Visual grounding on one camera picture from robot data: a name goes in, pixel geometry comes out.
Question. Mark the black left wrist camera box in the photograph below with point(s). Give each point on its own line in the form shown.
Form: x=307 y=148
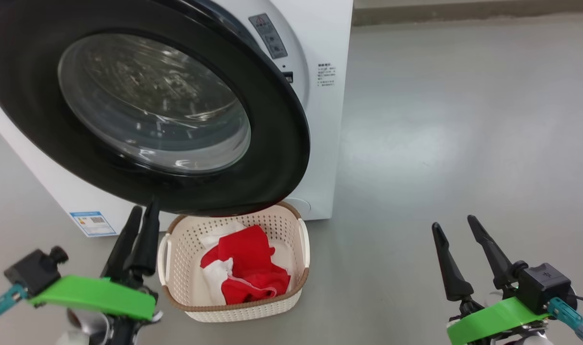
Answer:
x=32 y=270

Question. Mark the blue energy label sticker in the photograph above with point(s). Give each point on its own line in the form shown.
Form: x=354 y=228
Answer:
x=94 y=224

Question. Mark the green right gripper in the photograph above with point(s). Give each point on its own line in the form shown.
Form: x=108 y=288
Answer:
x=493 y=318

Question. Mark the red garment with white trim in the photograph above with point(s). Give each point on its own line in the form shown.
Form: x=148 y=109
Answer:
x=258 y=287

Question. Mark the white front-load washing machine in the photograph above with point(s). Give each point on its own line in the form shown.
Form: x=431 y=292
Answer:
x=320 y=143

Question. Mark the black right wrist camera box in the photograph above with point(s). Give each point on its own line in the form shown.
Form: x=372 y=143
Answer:
x=543 y=285

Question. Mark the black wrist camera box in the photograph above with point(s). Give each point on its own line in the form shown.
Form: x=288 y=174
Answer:
x=543 y=285
x=32 y=270

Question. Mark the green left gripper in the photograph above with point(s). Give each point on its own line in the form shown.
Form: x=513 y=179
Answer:
x=99 y=294

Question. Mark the black round glass washer door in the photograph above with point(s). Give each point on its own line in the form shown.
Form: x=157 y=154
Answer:
x=23 y=96

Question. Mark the red garment with white lining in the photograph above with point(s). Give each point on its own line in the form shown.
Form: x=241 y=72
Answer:
x=243 y=249

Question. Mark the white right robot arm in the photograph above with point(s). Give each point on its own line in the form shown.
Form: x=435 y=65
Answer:
x=526 y=339

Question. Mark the cream perforated basket brown rim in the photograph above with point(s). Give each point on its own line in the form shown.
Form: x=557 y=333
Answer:
x=243 y=314

